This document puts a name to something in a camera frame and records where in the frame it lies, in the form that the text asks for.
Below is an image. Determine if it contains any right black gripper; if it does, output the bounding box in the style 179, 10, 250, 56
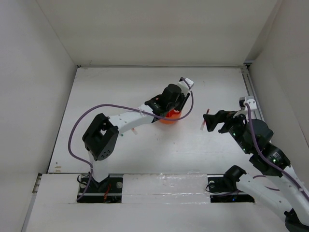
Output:
203, 108, 252, 153

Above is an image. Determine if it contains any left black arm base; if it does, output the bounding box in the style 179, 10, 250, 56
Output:
77, 174, 123, 203

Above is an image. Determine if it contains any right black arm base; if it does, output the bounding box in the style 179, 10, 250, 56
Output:
205, 165, 255, 203

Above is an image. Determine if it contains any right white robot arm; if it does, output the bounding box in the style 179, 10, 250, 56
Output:
203, 110, 309, 232

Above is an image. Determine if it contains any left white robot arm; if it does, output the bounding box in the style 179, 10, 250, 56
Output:
82, 78, 194, 192

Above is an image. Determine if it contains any red pen by bottle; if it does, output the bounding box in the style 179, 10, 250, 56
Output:
200, 108, 210, 130

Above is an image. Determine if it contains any orange round divided container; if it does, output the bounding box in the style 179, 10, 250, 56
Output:
159, 109, 182, 124

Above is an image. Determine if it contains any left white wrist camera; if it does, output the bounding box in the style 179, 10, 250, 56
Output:
177, 77, 194, 95

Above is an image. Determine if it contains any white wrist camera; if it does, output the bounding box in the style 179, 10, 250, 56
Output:
239, 96, 257, 115
177, 77, 194, 95

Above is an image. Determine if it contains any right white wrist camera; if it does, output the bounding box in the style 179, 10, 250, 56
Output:
239, 96, 257, 115

